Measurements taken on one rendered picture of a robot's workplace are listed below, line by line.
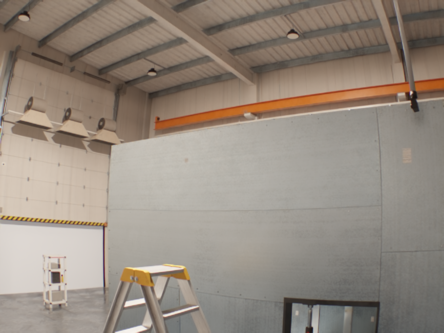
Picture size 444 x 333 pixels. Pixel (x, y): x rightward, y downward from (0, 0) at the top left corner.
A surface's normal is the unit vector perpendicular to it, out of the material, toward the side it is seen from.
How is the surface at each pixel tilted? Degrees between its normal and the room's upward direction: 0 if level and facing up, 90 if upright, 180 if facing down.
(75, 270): 90
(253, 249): 90
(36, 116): 81
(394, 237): 90
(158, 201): 90
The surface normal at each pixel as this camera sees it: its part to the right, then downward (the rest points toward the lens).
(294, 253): -0.53, -0.15
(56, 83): 0.84, -0.07
